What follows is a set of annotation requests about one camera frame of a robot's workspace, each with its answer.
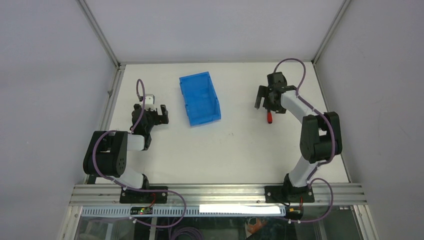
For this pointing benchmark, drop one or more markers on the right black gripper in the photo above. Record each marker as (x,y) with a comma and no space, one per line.
(264,91)

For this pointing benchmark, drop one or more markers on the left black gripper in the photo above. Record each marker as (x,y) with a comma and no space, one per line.
(160,119)

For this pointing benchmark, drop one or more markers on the red handled screwdriver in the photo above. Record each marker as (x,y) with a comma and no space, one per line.
(269,117)

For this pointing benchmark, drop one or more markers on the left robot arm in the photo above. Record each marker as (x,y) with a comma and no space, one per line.
(106,155)

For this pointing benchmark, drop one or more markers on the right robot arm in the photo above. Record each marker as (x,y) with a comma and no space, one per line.
(320,136)

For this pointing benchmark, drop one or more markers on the blue plastic bin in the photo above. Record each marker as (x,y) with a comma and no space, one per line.
(200,99)

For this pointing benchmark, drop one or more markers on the orange object under table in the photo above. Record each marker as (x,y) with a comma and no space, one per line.
(254,224)

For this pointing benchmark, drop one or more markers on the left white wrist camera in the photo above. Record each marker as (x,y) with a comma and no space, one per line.
(149,102)

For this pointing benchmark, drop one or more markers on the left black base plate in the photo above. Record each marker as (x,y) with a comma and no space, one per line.
(158,196)

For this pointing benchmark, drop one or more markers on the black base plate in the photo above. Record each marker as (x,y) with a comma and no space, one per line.
(158,196)
(288,194)

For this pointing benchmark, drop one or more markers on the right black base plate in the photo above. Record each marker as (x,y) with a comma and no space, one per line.
(288,194)

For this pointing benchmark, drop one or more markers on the white slotted cable duct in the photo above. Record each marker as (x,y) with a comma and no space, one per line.
(203,210)

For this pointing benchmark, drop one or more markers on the aluminium front rail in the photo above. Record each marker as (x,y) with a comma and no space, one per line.
(342,194)

